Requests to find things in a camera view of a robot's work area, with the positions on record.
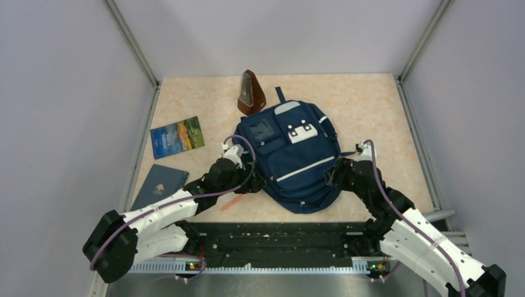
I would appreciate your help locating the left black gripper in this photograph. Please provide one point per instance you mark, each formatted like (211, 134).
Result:
(252, 184)

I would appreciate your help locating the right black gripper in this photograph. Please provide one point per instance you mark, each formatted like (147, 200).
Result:
(342, 166)

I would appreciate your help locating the navy blue backpack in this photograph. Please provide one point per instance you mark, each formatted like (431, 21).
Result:
(295, 143)

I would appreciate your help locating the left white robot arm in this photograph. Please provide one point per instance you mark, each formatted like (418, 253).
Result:
(121, 240)

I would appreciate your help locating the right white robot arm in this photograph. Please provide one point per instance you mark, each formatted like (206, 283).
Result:
(403, 233)

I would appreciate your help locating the lower orange pen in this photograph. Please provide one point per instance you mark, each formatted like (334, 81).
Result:
(233, 202)

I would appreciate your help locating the dark blue notebook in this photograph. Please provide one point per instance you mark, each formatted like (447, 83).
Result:
(161, 182)

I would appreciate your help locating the blue Animal Farm book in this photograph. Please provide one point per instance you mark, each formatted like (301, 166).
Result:
(176, 138)

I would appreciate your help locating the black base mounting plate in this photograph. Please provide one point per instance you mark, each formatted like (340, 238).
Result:
(306, 245)

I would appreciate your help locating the brown wooden metronome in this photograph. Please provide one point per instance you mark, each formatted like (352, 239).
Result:
(251, 98)

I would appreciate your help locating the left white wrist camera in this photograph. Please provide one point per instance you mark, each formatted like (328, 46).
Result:
(233, 153)

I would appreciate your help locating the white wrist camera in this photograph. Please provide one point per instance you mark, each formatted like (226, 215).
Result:
(366, 151)
(233, 153)

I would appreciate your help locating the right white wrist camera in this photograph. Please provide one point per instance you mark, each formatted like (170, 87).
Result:
(366, 151)

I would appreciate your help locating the aluminium frame rail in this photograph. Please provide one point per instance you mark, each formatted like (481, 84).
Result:
(182, 275)

